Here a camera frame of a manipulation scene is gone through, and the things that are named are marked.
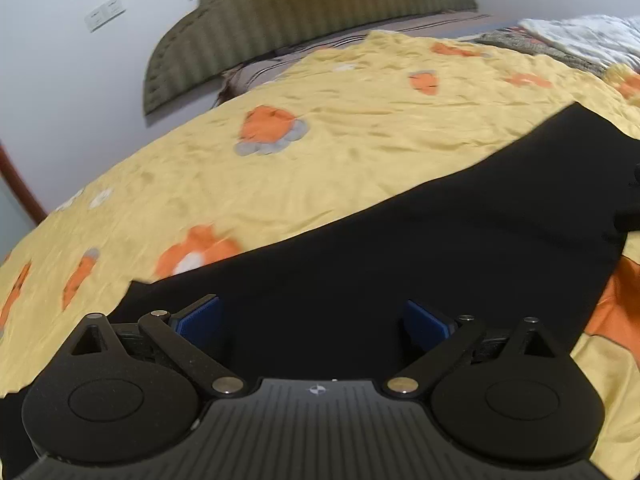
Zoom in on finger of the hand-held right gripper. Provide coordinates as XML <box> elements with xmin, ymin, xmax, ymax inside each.
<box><xmin>614</xmin><ymin>204</ymin><xmax>640</xmax><ymax>234</ymax></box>

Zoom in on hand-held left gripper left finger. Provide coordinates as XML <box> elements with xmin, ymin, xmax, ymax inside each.
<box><xmin>65</xmin><ymin>295</ymin><xmax>247</xmax><ymax>401</ymax></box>

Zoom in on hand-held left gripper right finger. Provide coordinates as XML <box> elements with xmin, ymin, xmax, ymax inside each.
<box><xmin>381</xmin><ymin>300</ymin><xmax>572</xmax><ymax>402</ymax></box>

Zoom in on black pants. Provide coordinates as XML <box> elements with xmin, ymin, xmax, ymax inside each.
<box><xmin>107</xmin><ymin>101</ymin><xmax>640</xmax><ymax>386</ymax></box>

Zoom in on white floral cloth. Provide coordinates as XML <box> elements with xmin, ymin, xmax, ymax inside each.
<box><xmin>517</xmin><ymin>13</ymin><xmax>640</xmax><ymax>69</ymax></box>

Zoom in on yellow carrot print blanket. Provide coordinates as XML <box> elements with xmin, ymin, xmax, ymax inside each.
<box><xmin>0</xmin><ymin>30</ymin><xmax>640</xmax><ymax>480</ymax></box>

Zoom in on floral frosted wardrobe door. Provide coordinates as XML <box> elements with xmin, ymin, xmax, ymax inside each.
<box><xmin>0</xmin><ymin>180</ymin><xmax>34</xmax><ymax>252</ymax></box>

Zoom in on grey patterned cloth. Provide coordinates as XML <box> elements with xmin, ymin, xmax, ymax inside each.
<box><xmin>472</xmin><ymin>26</ymin><xmax>612</xmax><ymax>79</ymax></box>

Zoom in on olive padded headboard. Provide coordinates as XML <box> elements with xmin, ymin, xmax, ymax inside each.
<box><xmin>142</xmin><ymin>0</ymin><xmax>478</xmax><ymax>117</ymax></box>

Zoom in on brown wooden wardrobe frame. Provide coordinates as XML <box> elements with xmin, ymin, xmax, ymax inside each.
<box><xmin>0</xmin><ymin>142</ymin><xmax>49</xmax><ymax>227</ymax></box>

